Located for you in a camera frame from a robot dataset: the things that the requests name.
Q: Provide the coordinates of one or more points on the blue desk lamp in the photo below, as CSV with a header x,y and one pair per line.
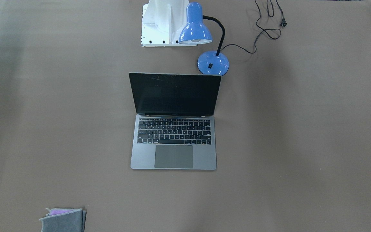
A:
x,y
196,32

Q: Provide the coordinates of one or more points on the folded grey cloth stack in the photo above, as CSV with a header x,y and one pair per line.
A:
x,y
64,220

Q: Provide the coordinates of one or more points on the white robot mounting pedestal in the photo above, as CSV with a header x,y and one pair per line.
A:
x,y
162,23

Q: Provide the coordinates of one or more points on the grey laptop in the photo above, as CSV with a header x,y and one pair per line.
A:
x,y
175,125

